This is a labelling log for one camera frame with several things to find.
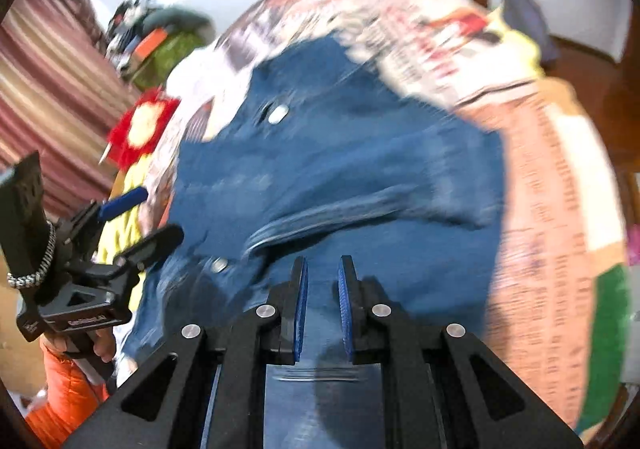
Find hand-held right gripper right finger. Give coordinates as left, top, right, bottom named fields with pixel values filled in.
left=338, top=255, right=584, bottom=449

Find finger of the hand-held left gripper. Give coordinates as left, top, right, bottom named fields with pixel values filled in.
left=52, top=186, right=149, bottom=255
left=115, top=224, right=185, bottom=272

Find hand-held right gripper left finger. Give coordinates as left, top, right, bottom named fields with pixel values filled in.
left=62, top=256, right=307, bottom=449

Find blue denim jeans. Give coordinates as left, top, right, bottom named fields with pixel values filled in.
left=117, top=36, right=506, bottom=380

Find person's left hand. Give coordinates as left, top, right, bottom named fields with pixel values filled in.
left=42, top=324, right=117, bottom=365

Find yellow cloth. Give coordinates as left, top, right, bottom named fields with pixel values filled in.
left=95, top=164, right=151, bottom=275

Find red plush toy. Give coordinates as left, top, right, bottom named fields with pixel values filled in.
left=107, top=89, right=182, bottom=170

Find striped curtain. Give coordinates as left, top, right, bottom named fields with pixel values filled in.
left=0, top=0, right=146, bottom=225

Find green cloth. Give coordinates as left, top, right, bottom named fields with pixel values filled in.
left=127, top=31, right=211, bottom=90

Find black white patterned cloth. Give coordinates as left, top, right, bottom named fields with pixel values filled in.
left=104, top=0, right=161, bottom=57

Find dark grey cloth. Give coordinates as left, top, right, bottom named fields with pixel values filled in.
left=144, top=5, right=217, bottom=37

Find printed blanket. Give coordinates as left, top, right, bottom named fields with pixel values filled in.
left=145, top=0, right=633, bottom=435

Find dark blue cloth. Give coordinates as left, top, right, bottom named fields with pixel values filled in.
left=500, top=0, right=559, bottom=66

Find silver braided cord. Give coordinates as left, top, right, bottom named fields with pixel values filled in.
left=7, top=220, right=56, bottom=291

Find wooden bed frame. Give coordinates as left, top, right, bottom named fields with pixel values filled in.
left=542, top=31, right=640, bottom=180

